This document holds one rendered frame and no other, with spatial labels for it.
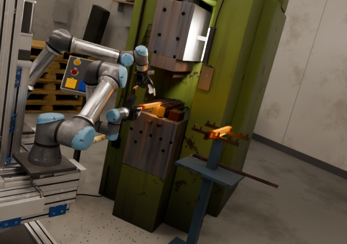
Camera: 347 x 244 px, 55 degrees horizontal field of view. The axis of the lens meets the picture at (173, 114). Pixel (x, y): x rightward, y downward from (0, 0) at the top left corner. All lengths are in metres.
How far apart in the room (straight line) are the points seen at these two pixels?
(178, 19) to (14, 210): 1.63
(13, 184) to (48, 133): 0.26
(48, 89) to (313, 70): 4.23
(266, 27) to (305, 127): 3.38
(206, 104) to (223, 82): 0.22
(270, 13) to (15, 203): 2.28
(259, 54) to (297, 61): 3.29
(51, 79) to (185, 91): 2.75
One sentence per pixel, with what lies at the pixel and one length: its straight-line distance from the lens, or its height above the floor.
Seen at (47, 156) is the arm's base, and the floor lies 0.87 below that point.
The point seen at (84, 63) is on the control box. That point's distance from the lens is 2.69.
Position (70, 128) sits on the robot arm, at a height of 1.02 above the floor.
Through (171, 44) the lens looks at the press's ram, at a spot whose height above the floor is 1.46.
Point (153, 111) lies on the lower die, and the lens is 2.54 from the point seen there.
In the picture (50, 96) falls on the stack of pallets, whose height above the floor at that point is 0.27.
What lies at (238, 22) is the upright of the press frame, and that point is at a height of 1.71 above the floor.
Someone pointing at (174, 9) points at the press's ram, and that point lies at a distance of 2.49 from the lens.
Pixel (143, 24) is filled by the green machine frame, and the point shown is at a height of 1.55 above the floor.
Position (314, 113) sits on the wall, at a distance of 5.97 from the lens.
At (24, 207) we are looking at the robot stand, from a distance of 1.56.
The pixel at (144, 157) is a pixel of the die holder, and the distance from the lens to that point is 2.58.
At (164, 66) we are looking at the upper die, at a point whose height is 1.29.
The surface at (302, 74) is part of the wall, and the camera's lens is 6.07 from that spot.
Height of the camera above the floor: 1.51
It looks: 13 degrees down
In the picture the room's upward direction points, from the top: 13 degrees clockwise
